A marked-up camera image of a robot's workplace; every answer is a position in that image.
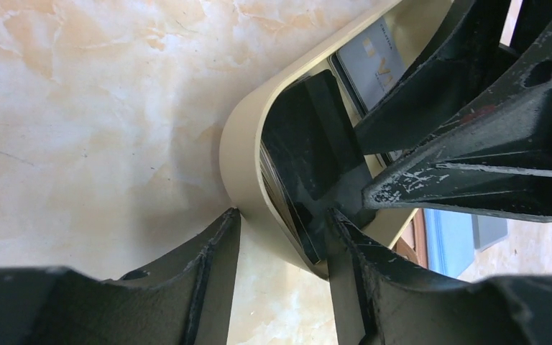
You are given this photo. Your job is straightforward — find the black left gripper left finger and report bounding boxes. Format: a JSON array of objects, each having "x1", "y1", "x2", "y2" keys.
[{"x1": 0, "y1": 208, "x2": 241, "y2": 344}]

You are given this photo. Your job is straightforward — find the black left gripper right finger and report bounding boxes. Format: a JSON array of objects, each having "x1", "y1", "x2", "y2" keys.
[{"x1": 326, "y1": 209, "x2": 552, "y2": 344}]

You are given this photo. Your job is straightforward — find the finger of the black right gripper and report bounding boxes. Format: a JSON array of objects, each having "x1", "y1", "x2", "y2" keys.
[
  {"x1": 354, "y1": 0, "x2": 510, "y2": 155},
  {"x1": 362, "y1": 1, "x2": 552, "y2": 223}
]

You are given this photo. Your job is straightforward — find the thin credit card edge-on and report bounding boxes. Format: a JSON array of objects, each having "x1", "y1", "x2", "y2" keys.
[{"x1": 471, "y1": 215, "x2": 509, "y2": 252}]

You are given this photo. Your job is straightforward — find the silver VIP credit card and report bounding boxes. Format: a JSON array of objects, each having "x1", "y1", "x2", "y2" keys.
[{"x1": 329, "y1": 17, "x2": 408, "y2": 167}]

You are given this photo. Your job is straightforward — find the black VIP credit card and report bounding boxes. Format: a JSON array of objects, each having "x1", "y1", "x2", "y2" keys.
[{"x1": 261, "y1": 70, "x2": 375, "y2": 265}]

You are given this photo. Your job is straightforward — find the beige oval tray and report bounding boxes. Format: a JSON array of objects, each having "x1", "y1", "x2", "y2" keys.
[{"x1": 219, "y1": 1, "x2": 451, "y2": 279}]

